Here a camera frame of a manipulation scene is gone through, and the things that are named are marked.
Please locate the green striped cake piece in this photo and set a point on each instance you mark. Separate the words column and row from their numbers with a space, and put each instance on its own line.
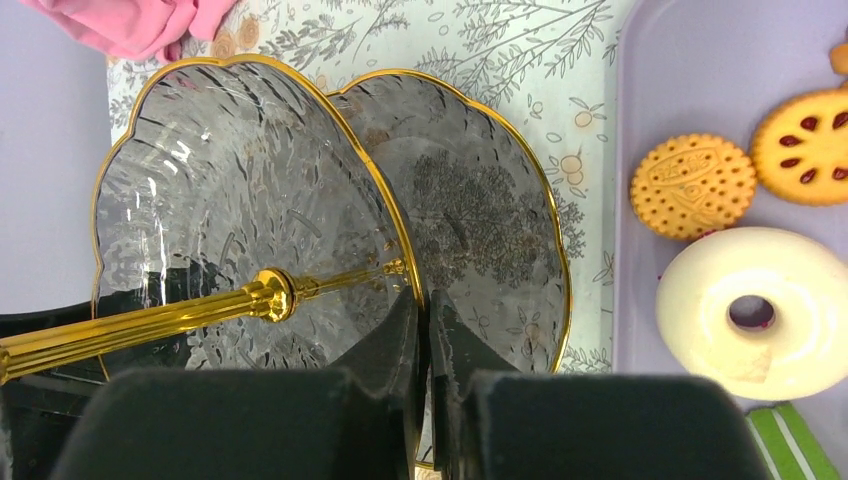
column 787, row 445

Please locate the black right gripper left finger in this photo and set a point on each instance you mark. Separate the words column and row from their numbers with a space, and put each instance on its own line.
column 358, row 418

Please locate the orange swirl cookie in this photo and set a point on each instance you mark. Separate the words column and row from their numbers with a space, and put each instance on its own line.
column 838, row 57

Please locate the three-tier glass cake stand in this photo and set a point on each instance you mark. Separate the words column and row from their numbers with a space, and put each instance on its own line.
column 228, row 167

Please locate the yellow jam-dot cookie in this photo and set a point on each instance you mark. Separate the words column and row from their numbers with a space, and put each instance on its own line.
column 799, row 150

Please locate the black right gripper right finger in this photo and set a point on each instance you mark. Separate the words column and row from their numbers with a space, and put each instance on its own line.
column 491, row 421

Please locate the yellow round biscuit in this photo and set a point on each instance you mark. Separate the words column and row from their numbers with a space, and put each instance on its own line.
column 692, row 185

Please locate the white glazed donut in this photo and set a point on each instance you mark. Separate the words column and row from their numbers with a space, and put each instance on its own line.
column 761, row 311

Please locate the pink cloth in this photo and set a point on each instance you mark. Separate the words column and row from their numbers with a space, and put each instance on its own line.
column 136, row 30

